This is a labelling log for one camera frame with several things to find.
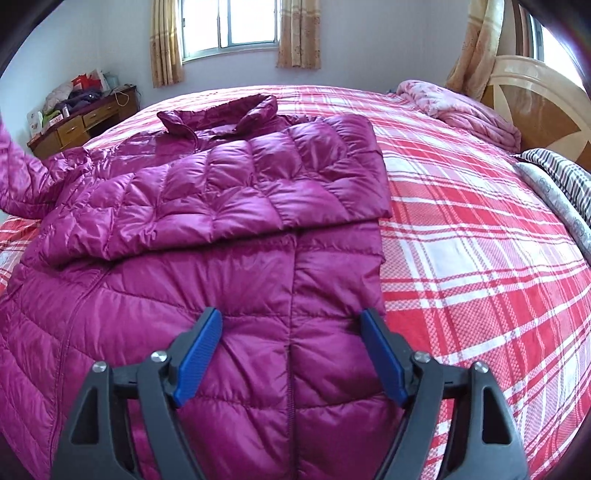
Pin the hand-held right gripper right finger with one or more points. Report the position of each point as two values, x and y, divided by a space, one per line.
381 355

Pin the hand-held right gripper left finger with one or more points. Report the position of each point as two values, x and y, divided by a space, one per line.
198 355

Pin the magenta quilted down jacket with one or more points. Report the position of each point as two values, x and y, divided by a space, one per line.
184 277

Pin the dark clothes pile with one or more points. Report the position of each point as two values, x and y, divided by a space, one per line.
78 99

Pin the bed with red plaid sheet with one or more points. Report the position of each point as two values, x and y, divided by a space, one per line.
461 258

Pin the pink floral pillow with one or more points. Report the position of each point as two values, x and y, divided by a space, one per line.
457 110

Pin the brown wooden desk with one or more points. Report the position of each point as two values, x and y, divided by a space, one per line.
78 122

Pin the white printed box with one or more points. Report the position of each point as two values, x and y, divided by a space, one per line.
34 122

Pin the red and white bag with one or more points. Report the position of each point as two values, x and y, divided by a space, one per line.
87 79

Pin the cream wooden headboard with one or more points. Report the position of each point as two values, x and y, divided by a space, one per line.
535 99

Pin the beige patterned curtain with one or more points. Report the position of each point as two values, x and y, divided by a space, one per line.
299 32
166 41
478 46

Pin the sliding glass window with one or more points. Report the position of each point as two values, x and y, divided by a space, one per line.
229 25

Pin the window beside headboard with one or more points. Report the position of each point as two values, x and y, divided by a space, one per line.
538 34

